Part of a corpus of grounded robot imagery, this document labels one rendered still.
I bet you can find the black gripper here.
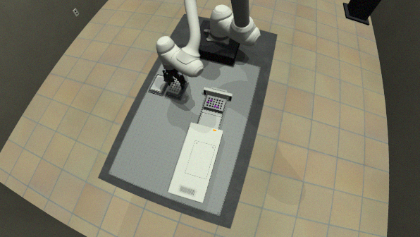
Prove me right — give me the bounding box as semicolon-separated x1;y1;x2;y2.
162;68;186;90

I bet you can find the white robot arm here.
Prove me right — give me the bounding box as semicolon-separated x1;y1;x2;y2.
156;0;261;77

